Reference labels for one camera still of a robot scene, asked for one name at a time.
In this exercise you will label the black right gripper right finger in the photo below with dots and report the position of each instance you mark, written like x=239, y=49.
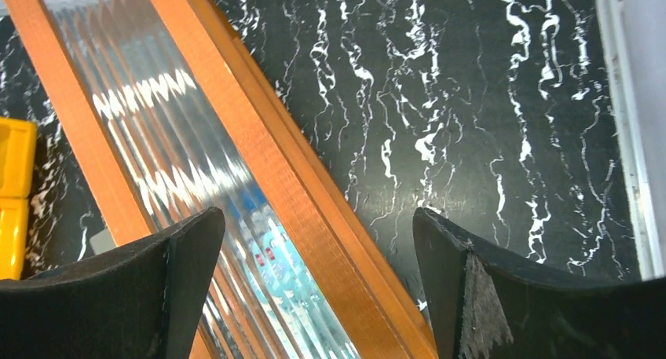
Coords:
x=486, y=301

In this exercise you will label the yellow three-compartment organizer tray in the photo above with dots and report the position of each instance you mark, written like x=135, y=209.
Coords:
x=18, y=145

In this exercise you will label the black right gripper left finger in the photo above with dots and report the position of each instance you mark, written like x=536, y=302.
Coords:
x=140, y=300

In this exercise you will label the teal blister pack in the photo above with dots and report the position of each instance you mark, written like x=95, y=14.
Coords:
x=287, y=291

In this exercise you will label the orange wooden shelf rack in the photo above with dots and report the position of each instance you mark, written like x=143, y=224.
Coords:
x=168, y=114

